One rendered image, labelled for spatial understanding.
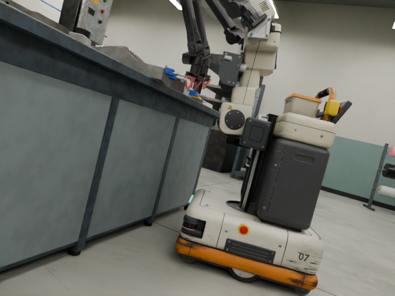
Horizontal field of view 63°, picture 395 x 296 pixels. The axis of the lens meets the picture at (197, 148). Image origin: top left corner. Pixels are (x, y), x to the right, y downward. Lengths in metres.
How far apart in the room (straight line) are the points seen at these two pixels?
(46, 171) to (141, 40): 9.31
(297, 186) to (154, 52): 8.72
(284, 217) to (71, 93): 1.05
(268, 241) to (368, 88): 6.98
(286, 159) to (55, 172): 0.97
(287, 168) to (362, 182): 6.60
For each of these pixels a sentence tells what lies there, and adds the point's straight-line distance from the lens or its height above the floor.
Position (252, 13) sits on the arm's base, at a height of 1.21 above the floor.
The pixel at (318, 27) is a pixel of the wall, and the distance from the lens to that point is 8.73.
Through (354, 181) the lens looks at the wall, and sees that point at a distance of 8.09.
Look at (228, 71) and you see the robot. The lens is 1.68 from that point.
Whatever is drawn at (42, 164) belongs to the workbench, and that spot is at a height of 0.40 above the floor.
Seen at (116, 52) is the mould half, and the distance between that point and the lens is 1.52.
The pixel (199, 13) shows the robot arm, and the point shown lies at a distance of 2.22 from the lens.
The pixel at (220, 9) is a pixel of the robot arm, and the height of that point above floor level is 1.36.
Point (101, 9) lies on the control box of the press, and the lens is 2.65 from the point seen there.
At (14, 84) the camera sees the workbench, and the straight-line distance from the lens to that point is 1.02.
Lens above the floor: 0.62
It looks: 3 degrees down
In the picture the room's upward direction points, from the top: 14 degrees clockwise
